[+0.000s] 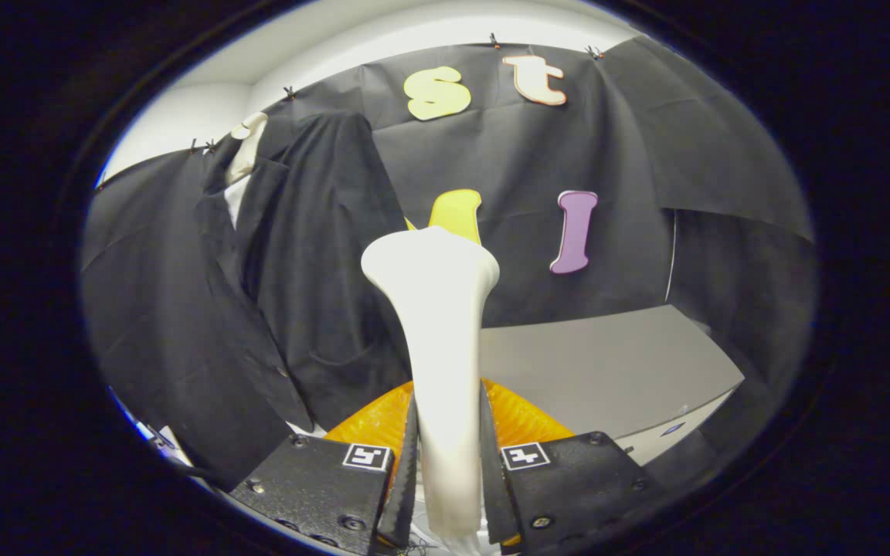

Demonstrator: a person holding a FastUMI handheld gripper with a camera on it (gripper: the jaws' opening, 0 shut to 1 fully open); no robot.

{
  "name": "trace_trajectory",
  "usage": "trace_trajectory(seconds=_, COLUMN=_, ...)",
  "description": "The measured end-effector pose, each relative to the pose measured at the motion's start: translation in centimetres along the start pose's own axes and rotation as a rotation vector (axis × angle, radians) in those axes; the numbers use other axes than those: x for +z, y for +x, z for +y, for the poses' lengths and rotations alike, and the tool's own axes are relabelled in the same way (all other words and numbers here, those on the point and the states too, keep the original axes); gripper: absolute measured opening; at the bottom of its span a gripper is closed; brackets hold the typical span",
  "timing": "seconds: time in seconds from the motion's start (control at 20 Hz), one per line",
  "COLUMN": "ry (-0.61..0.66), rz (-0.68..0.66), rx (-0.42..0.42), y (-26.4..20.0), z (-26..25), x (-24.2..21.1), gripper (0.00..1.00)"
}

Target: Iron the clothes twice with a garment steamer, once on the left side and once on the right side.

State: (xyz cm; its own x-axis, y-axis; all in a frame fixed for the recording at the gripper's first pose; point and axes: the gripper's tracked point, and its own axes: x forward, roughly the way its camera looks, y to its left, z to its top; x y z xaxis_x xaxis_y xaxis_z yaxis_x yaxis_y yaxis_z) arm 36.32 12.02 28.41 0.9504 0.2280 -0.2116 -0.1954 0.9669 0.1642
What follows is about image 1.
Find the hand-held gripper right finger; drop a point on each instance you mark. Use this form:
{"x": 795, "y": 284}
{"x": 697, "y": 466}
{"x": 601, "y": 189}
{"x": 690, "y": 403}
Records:
{"x": 568, "y": 486}

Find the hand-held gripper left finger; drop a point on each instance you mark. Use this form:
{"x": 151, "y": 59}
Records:
{"x": 321, "y": 486}

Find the black jacket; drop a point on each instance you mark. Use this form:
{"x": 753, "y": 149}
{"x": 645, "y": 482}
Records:
{"x": 321, "y": 255}

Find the white shirt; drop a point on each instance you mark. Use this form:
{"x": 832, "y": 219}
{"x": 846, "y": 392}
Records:
{"x": 236, "y": 201}

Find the cream clothes hanger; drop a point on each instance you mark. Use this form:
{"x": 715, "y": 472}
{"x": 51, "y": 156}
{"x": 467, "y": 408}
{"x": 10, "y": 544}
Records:
{"x": 248, "y": 147}

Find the beige cabinet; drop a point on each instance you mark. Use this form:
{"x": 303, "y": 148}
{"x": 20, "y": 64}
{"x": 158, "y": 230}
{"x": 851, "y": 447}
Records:
{"x": 607, "y": 363}

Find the blue and white object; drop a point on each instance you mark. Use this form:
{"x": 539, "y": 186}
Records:
{"x": 163, "y": 446}

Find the black backdrop cloth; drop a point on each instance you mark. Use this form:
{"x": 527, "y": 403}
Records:
{"x": 530, "y": 154}

